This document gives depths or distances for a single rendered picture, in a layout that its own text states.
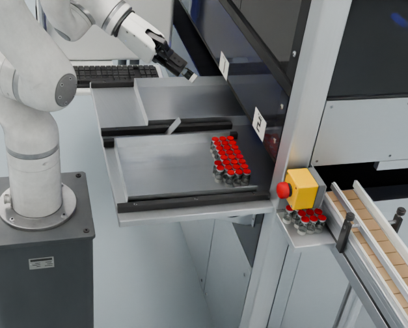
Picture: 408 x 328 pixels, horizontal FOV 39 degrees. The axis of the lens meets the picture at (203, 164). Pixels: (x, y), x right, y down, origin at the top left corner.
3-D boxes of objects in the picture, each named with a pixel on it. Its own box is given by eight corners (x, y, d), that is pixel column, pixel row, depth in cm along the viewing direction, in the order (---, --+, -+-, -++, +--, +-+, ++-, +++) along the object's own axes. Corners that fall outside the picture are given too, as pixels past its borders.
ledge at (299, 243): (323, 213, 154) (325, 207, 153) (345, 246, 144) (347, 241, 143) (274, 217, 150) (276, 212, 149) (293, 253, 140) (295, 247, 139)
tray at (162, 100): (230, 84, 203) (231, 75, 201) (254, 124, 183) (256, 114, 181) (133, 87, 194) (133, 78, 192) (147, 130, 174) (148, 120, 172)
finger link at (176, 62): (157, 55, 135) (179, 73, 136) (159, 50, 132) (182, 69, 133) (164, 45, 136) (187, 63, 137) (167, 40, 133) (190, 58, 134)
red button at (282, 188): (287, 191, 141) (291, 177, 139) (293, 201, 138) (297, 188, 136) (273, 192, 140) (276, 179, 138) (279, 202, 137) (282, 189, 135)
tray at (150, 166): (228, 141, 174) (230, 131, 172) (255, 196, 154) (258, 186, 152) (114, 147, 165) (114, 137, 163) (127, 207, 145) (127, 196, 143)
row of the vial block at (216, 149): (216, 149, 169) (218, 136, 166) (233, 187, 155) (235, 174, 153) (209, 150, 169) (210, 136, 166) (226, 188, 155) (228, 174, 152)
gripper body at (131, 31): (108, 40, 139) (145, 69, 140) (112, 23, 130) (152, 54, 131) (127, 18, 141) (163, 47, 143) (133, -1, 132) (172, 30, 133)
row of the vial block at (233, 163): (223, 148, 170) (225, 135, 167) (241, 187, 156) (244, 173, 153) (216, 149, 169) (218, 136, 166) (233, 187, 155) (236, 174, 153)
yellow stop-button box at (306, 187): (308, 189, 145) (313, 166, 141) (319, 208, 140) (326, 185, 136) (280, 192, 143) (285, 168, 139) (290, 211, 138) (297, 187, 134)
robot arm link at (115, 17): (100, 35, 139) (110, 43, 139) (103, 20, 130) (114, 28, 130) (122, 11, 141) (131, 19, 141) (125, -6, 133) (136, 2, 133)
